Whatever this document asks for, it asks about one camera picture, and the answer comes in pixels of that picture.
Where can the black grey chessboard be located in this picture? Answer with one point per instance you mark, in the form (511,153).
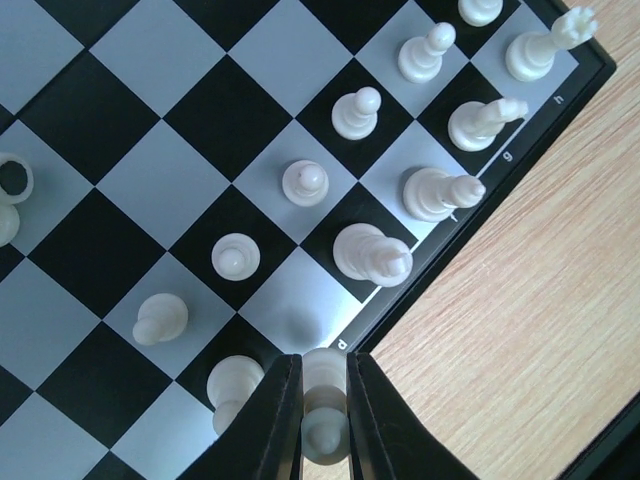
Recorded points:
(192,163)

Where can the white queen chess piece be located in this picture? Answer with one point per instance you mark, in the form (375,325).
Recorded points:
(324,427)

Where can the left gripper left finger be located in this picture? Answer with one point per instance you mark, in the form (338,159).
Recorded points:
(264,441)

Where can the white king chess piece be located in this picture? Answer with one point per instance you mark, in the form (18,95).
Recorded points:
(362,252)

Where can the white rook corner piece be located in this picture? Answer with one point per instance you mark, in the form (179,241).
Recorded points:
(530,56)

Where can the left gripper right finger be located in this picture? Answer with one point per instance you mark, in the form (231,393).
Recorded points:
(387,440)

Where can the white bishop chess piece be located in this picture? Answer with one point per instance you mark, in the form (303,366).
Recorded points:
(431,195)

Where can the white knight chess piece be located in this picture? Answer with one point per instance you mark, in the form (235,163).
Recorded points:
(473,126)

